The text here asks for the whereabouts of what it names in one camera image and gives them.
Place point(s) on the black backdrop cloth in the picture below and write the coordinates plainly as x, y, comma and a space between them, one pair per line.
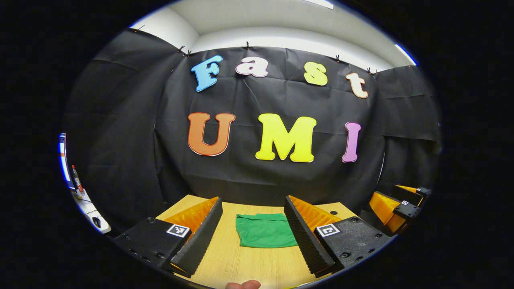
249, 176

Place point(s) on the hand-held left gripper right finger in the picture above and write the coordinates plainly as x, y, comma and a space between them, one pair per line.
303, 237

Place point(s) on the white side desk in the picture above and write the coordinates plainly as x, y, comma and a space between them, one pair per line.
90, 214

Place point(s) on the dark computer mouse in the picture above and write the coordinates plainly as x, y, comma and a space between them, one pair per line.
96, 222

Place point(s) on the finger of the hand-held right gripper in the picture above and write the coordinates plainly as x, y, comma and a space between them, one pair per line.
407, 210
409, 194

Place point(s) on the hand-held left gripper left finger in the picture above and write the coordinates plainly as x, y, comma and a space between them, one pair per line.
202, 237

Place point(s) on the green T-shirt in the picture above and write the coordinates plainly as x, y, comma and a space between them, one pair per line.
265, 230

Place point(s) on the red capped bottle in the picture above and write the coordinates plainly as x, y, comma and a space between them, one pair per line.
77, 180

